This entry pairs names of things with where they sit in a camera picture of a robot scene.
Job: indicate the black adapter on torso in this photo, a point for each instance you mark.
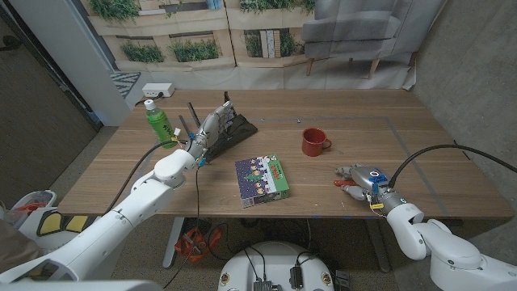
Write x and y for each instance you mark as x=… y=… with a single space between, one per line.
x=296 y=277

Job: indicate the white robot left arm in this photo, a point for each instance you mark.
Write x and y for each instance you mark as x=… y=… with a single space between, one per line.
x=117 y=222

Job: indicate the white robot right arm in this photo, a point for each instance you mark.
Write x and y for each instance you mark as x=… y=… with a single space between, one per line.
x=444 y=250

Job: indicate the jigsaw puzzle box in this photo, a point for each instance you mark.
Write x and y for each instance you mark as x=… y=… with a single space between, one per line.
x=261 y=181

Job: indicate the white table leg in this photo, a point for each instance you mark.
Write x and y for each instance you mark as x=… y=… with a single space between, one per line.
x=173 y=242

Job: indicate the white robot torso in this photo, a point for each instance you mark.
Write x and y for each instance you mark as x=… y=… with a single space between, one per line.
x=274 y=258

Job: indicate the grey table leg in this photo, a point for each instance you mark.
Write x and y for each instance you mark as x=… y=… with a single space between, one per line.
x=377 y=242

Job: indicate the white and yellow floor device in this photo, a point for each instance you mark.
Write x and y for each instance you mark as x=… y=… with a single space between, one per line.
x=44 y=218

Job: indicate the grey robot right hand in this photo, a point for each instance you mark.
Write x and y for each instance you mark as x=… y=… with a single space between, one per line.
x=369 y=180

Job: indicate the printed backdrop with armchair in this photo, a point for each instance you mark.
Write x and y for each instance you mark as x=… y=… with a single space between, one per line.
x=258 y=77

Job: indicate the person's leg in brown trousers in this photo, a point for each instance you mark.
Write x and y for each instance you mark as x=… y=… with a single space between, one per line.
x=12 y=246

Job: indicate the white power strip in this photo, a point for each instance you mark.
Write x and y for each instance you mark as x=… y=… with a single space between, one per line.
x=157 y=89

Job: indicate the red enamel cup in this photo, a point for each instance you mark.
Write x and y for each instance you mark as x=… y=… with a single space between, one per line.
x=312 y=143

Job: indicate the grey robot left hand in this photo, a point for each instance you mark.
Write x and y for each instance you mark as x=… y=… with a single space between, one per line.
x=210 y=127

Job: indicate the green tea bottle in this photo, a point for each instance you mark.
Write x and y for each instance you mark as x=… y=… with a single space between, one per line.
x=159 y=123

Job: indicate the orange tool under table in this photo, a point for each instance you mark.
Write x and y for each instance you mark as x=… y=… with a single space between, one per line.
x=194 y=244

